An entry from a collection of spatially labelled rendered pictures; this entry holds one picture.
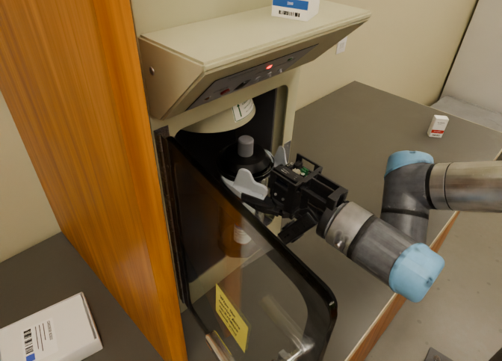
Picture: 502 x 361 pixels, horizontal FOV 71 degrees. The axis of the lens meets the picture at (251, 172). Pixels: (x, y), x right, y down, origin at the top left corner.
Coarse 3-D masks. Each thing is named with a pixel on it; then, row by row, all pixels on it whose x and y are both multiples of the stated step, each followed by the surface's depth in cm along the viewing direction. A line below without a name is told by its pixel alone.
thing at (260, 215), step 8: (216, 160) 64; (272, 160) 65; (224, 168) 62; (272, 168) 64; (232, 176) 61; (256, 176) 61; (224, 184) 65; (264, 184) 65; (232, 192) 65; (240, 200) 65; (248, 208) 67; (256, 216) 69
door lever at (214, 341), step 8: (208, 336) 43; (216, 336) 43; (208, 344) 43; (216, 344) 43; (224, 344) 43; (216, 352) 42; (224, 352) 42; (224, 360) 41; (232, 360) 41; (272, 360) 41
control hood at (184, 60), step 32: (320, 0) 55; (160, 32) 40; (192, 32) 40; (224, 32) 41; (256, 32) 41; (288, 32) 41; (320, 32) 44; (160, 64) 38; (192, 64) 34; (224, 64) 35; (256, 64) 41; (160, 96) 41; (192, 96) 40
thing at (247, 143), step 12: (240, 144) 62; (252, 144) 62; (228, 156) 63; (240, 156) 63; (252, 156) 63; (264, 156) 64; (228, 168) 62; (240, 168) 61; (252, 168) 62; (264, 168) 63
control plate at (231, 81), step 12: (312, 48) 49; (276, 60) 44; (240, 72) 40; (252, 72) 44; (264, 72) 48; (276, 72) 53; (216, 84) 40; (228, 84) 43; (204, 96) 42; (216, 96) 46
